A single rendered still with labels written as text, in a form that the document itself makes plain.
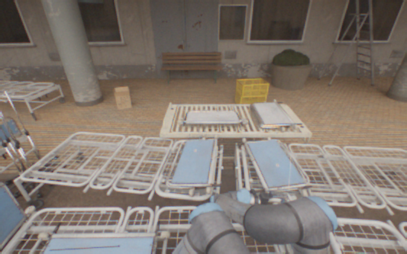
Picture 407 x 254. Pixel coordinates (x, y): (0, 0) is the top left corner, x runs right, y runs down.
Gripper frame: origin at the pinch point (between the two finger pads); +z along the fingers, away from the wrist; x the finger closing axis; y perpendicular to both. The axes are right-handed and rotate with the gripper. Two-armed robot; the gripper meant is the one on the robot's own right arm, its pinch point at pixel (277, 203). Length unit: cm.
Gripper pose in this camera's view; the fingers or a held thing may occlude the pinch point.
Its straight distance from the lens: 150.4
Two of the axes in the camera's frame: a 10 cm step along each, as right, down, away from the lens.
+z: 9.9, 1.4, 1.0
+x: 1.7, -8.5, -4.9
